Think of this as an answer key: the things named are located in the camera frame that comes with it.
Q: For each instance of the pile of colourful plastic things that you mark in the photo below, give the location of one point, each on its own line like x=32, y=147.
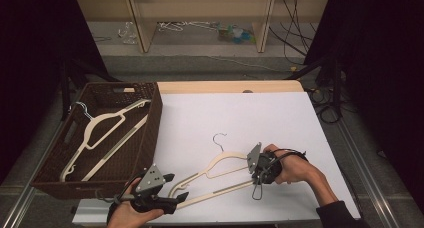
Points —
x=236, y=34

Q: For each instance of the light wooden shelf frame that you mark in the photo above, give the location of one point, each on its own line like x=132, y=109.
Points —
x=143, y=28

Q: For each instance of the cream plastic clothes hanger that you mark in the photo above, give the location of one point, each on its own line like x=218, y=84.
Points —
x=216, y=194
x=100, y=117

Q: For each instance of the black tripod stand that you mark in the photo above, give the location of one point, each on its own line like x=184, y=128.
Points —
x=336, y=84
x=65, y=88

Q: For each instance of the person's left hand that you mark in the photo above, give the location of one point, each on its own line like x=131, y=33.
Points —
x=126, y=216

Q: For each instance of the dark curtain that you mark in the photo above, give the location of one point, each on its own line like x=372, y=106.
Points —
x=383, y=54
x=33, y=38

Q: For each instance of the metal floor rail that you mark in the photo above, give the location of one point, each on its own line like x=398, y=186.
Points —
x=370, y=184
x=20, y=201

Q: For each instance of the person's right hand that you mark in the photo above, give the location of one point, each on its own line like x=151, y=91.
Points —
x=296, y=169

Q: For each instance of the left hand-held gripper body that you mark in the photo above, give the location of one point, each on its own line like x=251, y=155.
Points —
x=151, y=179

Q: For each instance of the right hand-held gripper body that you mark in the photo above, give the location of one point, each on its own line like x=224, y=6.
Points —
x=266, y=166

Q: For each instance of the white table sheet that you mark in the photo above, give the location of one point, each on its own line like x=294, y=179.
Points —
x=266, y=121

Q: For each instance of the brown woven storage basket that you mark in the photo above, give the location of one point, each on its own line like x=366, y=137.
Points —
x=133, y=148

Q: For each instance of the clear plastic bag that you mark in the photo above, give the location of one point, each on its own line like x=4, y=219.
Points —
x=128, y=33

